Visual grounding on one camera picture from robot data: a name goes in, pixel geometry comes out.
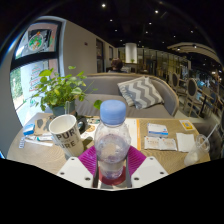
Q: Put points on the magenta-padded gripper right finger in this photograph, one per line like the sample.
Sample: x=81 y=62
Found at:
x=149 y=171

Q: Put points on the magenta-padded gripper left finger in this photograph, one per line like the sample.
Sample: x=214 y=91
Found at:
x=74 y=171

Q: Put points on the clear blue-capped water bottle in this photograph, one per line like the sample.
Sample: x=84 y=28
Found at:
x=111 y=146

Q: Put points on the white orange sachet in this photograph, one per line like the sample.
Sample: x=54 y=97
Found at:
x=168 y=144
x=152 y=142

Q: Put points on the white printed paper mug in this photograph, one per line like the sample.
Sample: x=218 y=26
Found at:
x=66 y=136

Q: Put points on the white blue packet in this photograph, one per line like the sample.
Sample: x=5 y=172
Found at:
x=157 y=130

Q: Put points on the white tube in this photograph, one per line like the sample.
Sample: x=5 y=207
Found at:
x=41 y=138

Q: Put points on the clear plastic cup with straw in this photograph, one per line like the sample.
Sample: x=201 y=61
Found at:
x=195 y=153

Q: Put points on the silver pill blister pack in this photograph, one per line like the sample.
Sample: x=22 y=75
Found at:
x=22 y=142

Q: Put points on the blue white flat box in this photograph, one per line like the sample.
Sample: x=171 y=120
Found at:
x=29 y=129

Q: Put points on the dark grey tufted armchair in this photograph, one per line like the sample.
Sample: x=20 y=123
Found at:
x=216 y=143

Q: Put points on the grey white chevron cushion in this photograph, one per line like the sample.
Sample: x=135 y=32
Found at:
x=140 y=92

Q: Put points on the green potted plant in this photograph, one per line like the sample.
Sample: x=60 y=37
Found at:
x=60 y=88

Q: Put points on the grey curved sofa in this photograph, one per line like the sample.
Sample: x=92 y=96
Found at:
x=103 y=86

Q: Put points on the group of dining chairs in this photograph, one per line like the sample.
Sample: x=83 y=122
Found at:
x=191 y=88

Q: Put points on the christmas tree window decoration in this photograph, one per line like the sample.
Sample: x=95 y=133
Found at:
x=35 y=76

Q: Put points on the person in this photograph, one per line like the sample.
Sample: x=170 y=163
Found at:
x=116 y=65

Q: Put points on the white round pillar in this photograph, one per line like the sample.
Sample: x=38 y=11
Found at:
x=131 y=53

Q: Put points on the round wreath window decoration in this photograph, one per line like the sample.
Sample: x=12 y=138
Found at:
x=36 y=40

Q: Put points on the group of ceiling lights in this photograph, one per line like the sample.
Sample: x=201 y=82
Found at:
x=103 y=5

